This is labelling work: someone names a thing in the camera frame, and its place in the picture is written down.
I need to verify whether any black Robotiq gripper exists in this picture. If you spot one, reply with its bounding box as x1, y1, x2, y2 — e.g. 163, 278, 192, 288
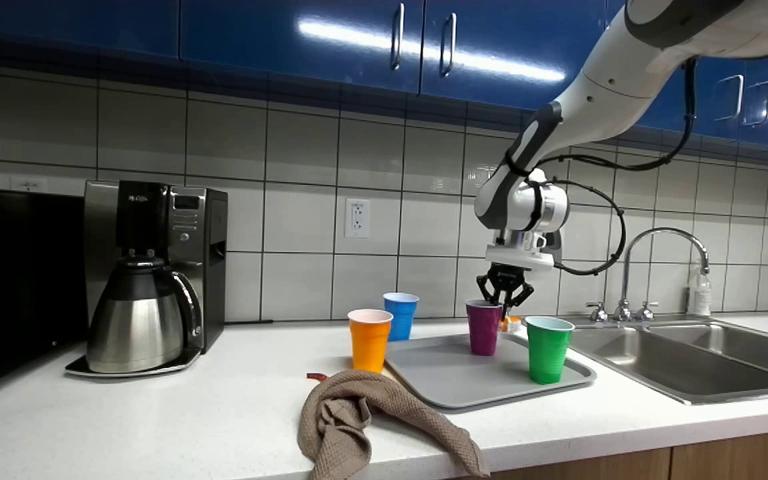
476, 262, 536, 312

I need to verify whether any purple plastic cup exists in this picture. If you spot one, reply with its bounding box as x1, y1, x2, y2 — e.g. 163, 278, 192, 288
464, 298, 508, 357

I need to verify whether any green plastic cup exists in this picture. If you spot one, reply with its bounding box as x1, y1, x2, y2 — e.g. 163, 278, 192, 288
524, 314, 576, 386

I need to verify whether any blue plastic cup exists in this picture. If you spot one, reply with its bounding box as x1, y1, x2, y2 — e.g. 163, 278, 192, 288
383, 290, 421, 345

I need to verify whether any orange plastic cup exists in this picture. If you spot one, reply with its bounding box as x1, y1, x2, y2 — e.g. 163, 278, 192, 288
344, 306, 395, 377

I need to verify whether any grey plastic tray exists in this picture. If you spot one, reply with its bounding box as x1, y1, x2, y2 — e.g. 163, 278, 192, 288
383, 329, 601, 414

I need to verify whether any chrome gooseneck faucet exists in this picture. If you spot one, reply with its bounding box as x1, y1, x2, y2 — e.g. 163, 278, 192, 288
620, 225, 715, 322

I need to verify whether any dish soap bottle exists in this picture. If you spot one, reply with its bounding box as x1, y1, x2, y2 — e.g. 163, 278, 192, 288
685, 264, 715, 320

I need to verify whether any brown cloth towel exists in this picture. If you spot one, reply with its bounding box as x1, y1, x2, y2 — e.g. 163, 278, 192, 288
296, 368, 493, 480

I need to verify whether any stainless steel double sink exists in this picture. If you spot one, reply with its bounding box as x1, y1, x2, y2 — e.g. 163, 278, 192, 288
568, 314, 768, 409

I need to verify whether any wooden base cabinet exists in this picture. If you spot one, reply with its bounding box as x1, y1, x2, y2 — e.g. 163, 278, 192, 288
481, 424, 768, 480

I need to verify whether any black steel coffee maker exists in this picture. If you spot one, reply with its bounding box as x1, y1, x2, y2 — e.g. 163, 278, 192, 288
61, 180, 231, 381

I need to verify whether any steel coffee carafe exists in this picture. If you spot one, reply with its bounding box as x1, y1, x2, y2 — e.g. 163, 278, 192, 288
85, 258, 203, 373

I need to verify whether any black microwave oven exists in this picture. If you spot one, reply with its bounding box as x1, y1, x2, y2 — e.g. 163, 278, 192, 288
0, 185, 88, 396

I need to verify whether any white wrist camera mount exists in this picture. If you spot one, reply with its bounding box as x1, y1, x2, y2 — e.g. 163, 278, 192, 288
484, 245, 557, 272

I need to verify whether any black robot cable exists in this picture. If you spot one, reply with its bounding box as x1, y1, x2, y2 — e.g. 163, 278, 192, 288
543, 56, 703, 278

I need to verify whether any white wall outlet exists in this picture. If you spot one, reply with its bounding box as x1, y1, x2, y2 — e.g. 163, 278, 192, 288
344, 194, 375, 240

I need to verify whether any silver cabinet door handle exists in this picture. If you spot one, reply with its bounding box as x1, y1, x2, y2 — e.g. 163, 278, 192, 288
437, 8, 460, 81
391, 0, 405, 76
747, 77, 768, 128
715, 72, 747, 114

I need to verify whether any blue wall cabinet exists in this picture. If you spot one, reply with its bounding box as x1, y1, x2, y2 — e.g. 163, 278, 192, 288
0, 0, 768, 158

